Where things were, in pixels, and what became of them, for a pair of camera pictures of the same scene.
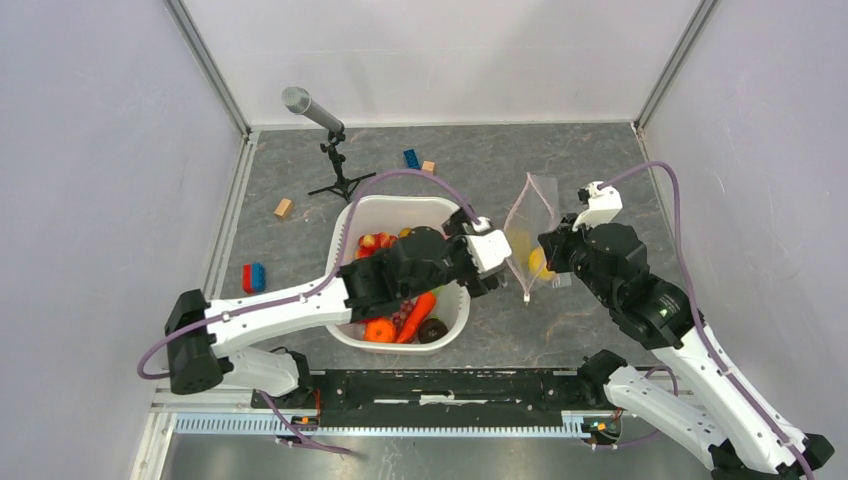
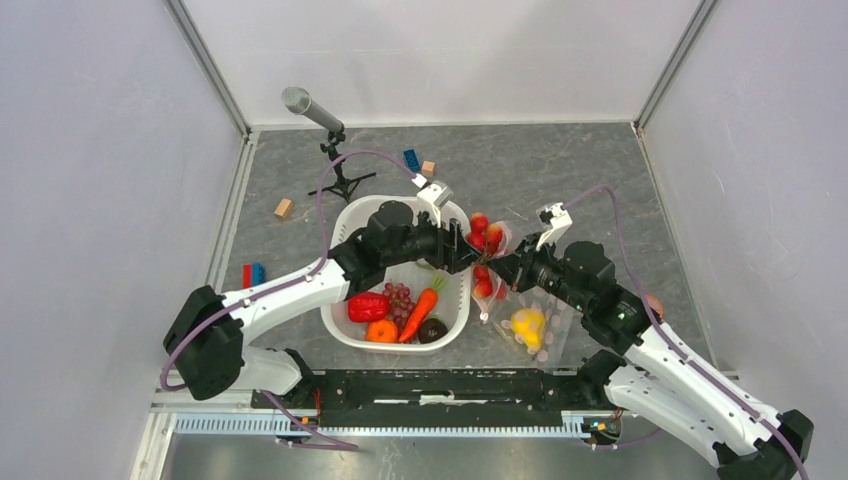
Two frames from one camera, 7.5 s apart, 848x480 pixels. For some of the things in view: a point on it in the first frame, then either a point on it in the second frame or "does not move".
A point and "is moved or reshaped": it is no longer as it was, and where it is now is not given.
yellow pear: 538,264 is moved or reshaped
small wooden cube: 428,166 does not move
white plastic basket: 362,215 does not move
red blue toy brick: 253,277 does not move
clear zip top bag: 534,211 -> 535,321
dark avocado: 432,329 does not move
